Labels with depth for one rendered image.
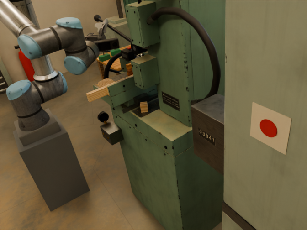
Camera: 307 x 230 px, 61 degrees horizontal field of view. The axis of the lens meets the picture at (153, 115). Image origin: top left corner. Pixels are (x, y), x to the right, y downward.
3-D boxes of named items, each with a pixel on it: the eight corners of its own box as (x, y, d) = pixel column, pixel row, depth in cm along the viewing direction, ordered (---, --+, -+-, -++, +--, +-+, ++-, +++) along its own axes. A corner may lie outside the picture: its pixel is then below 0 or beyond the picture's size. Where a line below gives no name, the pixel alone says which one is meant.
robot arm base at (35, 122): (19, 135, 160) (12, 122, 154) (19, 121, 175) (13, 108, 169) (51, 124, 165) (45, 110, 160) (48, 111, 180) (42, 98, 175)
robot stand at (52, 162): (50, 211, 186) (18, 153, 157) (41, 186, 208) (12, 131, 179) (90, 190, 198) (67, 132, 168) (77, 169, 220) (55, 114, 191)
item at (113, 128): (113, 130, 164) (111, 120, 160) (124, 139, 155) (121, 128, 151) (102, 136, 161) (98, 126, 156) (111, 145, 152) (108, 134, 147)
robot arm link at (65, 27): (55, 26, 93) (66, 58, 101) (84, 17, 99) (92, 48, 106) (45, 21, 99) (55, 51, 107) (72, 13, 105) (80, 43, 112)
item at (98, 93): (177, 63, 149) (177, 56, 146) (179, 64, 147) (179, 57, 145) (88, 101, 124) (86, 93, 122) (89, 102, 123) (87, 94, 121)
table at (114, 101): (170, 56, 176) (169, 48, 173) (202, 67, 154) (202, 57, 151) (87, 89, 150) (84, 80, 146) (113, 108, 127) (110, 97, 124)
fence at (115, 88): (200, 57, 152) (199, 48, 149) (202, 58, 150) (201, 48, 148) (109, 96, 125) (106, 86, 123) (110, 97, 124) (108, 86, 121)
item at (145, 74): (151, 78, 121) (147, 54, 115) (160, 82, 116) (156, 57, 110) (134, 86, 117) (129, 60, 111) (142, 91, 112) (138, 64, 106)
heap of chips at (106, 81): (109, 79, 143) (108, 74, 141) (120, 86, 134) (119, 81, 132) (95, 84, 139) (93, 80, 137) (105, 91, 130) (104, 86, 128)
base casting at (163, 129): (170, 83, 172) (168, 70, 167) (242, 115, 130) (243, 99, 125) (110, 110, 152) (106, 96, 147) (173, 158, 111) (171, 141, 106)
